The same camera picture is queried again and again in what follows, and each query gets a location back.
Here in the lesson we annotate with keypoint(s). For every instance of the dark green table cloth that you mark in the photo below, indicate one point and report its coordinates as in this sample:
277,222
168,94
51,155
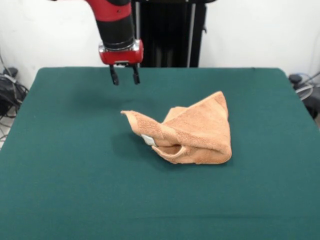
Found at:
75,175

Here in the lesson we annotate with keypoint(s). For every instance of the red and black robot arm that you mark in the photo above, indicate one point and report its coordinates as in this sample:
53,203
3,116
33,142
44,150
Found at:
112,15

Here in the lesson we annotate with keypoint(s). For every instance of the tan terry towel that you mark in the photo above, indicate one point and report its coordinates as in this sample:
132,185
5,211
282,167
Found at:
200,135

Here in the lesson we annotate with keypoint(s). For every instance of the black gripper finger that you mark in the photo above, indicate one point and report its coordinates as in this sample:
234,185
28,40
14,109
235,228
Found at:
114,77
136,77

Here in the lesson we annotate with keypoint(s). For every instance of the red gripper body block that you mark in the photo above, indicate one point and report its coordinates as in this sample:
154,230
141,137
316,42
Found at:
120,57

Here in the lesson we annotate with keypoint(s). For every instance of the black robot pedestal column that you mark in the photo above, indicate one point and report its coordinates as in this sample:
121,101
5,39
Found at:
170,37

